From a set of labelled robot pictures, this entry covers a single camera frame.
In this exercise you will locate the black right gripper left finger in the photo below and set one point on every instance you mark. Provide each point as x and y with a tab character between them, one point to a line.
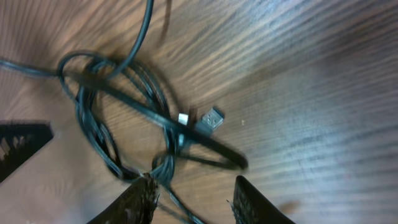
136	205

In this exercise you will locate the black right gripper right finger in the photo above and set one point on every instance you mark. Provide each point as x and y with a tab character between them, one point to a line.
251	207

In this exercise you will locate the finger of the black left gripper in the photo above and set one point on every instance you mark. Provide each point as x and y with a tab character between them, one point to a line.
19	142

